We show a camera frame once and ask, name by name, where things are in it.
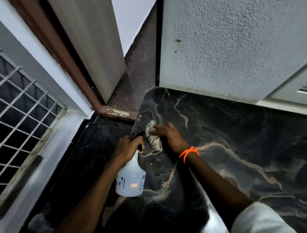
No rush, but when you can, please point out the person's left hand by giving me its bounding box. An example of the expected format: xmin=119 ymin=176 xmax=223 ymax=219
xmin=112 ymin=136 xmax=145 ymax=166

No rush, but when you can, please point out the person's right hand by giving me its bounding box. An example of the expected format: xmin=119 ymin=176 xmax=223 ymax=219
xmin=149 ymin=122 xmax=190 ymax=155

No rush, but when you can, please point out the white cleaning cloth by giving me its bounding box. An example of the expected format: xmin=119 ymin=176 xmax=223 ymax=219
xmin=145 ymin=120 xmax=163 ymax=152

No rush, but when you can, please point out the translucent white spray bottle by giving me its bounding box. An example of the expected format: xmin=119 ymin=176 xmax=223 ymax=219
xmin=116 ymin=131 xmax=146 ymax=197

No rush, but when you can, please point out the person's right forearm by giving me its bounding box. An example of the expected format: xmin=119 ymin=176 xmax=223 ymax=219
xmin=179 ymin=150 xmax=254 ymax=233

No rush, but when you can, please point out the person's left forearm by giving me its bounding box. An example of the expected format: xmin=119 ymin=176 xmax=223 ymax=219
xmin=55 ymin=157 xmax=126 ymax=233

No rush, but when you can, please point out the orange thread wristband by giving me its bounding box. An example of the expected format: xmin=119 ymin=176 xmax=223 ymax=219
xmin=179 ymin=146 xmax=200 ymax=164

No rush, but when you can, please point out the grey door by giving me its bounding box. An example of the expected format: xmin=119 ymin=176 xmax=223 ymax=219
xmin=47 ymin=0 xmax=126 ymax=104

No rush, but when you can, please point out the white metal window grille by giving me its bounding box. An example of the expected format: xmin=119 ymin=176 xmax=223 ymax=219
xmin=0 ymin=49 xmax=68 ymax=207

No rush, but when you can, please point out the white shirt sleeve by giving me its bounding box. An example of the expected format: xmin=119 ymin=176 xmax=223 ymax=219
xmin=231 ymin=202 xmax=298 ymax=233

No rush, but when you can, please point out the brown door frame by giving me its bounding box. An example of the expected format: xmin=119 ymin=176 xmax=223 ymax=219
xmin=9 ymin=0 xmax=139 ymax=121

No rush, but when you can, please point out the white window frame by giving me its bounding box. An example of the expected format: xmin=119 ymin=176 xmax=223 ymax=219
xmin=256 ymin=63 xmax=307 ymax=115

